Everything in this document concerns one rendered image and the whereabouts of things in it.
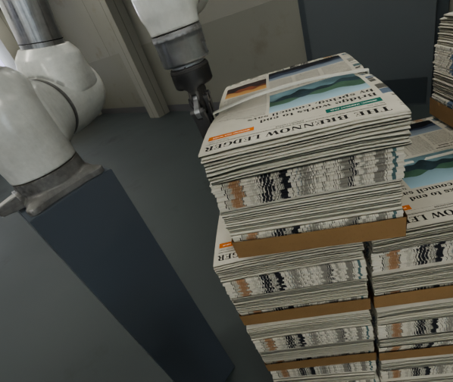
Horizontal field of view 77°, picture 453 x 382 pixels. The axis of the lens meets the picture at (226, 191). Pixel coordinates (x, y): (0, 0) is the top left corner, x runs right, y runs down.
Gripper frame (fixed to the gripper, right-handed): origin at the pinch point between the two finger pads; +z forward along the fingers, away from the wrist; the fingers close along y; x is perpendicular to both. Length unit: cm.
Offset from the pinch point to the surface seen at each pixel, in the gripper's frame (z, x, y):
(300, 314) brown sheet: 33.7, -9.4, -18.7
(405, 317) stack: 39, -31, -19
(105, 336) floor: 97, 99, 22
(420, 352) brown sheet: 55, -35, -19
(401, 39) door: 38, -123, 208
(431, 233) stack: 14.8, -34.8, -18.5
